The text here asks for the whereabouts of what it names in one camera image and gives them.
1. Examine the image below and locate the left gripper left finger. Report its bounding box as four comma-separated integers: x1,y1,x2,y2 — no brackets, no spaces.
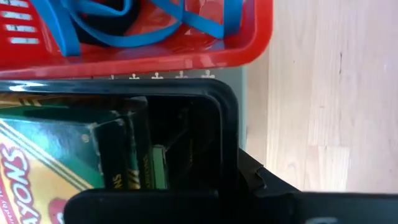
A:
174,142,224,191

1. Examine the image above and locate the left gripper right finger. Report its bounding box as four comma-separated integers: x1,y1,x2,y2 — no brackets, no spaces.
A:
238,148,301,200

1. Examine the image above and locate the black plastic basket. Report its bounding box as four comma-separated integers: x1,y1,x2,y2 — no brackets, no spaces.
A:
0,77,241,195

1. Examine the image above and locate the red plastic basket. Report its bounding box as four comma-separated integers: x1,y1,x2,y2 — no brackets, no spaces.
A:
0,0,274,80

